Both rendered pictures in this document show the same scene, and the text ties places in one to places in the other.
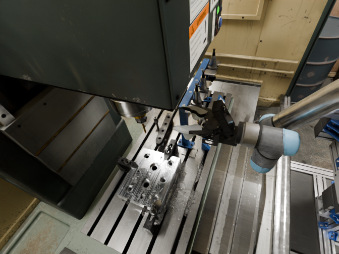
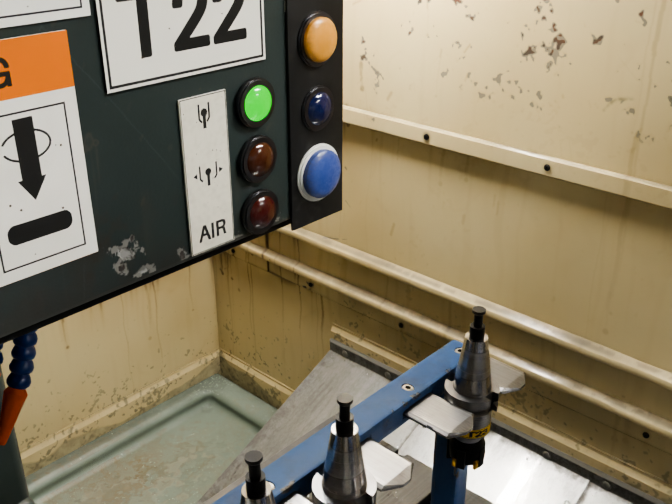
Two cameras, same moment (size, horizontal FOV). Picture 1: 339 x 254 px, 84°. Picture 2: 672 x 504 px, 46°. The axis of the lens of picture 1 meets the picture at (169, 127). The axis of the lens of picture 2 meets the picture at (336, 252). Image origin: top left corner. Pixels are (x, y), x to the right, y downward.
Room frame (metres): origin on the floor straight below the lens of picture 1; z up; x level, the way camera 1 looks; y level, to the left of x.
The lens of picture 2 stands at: (0.22, -0.34, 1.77)
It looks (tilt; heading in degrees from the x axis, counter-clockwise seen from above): 26 degrees down; 13
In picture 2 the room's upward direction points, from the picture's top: straight up
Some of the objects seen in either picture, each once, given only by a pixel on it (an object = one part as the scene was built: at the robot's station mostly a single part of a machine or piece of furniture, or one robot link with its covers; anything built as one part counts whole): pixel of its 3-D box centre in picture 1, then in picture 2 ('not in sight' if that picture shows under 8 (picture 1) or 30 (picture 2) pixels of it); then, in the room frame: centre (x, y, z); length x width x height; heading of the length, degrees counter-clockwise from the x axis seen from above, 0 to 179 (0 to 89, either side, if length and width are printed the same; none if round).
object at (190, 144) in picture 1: (184, 128); not in sight; (0.68, -0.08, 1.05); 0.10 x 0.05 x 0.30; 60
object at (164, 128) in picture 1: (165, 130); not in sight; (0.80, 0.03, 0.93); 0.26 x 0.05 x 0.06; 155
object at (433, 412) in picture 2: (210, 72); (443, 417); (0.94, -0.29, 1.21); 0.07 x 0.05 x 0.01; 60
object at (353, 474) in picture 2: (203, 82); (344, 457); (0.80, -0.21, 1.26); 0.04 x 0.04 x 0.07
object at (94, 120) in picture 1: (77, 127); not in sight; (0.72, 0.49, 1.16); 0.48 x 0.05 x 0.51; 150
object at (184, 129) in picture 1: (187, 133); not in sight; (0.38, -0.05, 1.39); 0.09 x 0.03 x 0.06; 86
